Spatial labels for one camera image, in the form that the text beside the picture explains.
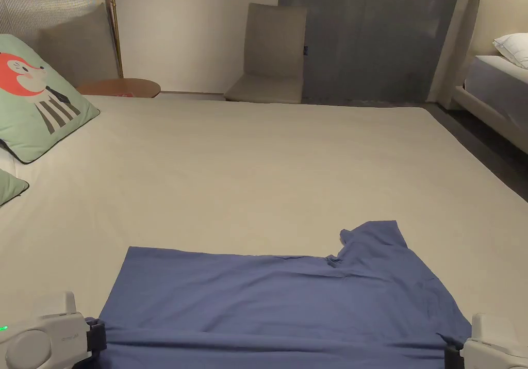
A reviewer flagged green fox print cushion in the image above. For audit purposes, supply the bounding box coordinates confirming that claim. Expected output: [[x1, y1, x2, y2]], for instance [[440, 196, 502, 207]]
[[0, 34, 101, 164]]

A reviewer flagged round wooden side table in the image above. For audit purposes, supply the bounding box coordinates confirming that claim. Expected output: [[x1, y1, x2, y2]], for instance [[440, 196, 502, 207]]
[[76, 78, 161, 99]]

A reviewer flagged cream upholstered bed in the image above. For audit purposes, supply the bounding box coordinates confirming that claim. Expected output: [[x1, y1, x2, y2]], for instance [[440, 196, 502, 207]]
[[426, 0, 528, 155]]

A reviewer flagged white pillow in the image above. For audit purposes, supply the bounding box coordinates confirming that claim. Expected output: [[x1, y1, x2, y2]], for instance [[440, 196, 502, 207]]
[[492, 31, 528, 69]]

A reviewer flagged padded grey headboard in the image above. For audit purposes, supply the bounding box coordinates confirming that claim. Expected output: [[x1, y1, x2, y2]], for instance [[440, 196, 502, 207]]
[[38, 1, 121, 89]]

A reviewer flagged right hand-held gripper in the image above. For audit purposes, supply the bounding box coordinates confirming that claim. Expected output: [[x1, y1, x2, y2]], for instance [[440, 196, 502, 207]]
[[444, 313, 528, 369]]

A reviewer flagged grey door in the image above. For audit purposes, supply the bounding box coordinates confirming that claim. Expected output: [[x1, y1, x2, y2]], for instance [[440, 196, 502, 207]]
[[277, 0, 466, 107]]

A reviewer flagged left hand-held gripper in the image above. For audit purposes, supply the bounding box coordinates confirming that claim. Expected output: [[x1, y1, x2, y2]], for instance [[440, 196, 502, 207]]
[[0, 290, 107, 369]]

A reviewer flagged blue shirt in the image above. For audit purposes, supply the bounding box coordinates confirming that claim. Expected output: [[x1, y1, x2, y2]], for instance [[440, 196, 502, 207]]
[[88, 220, 473, 369]]

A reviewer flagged beige upholstered chair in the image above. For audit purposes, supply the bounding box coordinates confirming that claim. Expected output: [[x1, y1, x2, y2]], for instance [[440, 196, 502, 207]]
[[224, 3, 308, 105]]

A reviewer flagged brass floor lamp pole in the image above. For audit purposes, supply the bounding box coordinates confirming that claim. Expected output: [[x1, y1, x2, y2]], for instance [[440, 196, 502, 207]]
[[108, 0, 124, 79]]

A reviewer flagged bed with beige sheet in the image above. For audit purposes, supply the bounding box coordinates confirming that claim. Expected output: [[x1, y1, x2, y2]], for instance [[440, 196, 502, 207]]
[[0, 94, 528, 369]]

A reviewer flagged plain green cushion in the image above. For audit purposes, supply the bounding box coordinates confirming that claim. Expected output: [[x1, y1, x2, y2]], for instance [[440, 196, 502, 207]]
[[0, 167, 30, 207]]

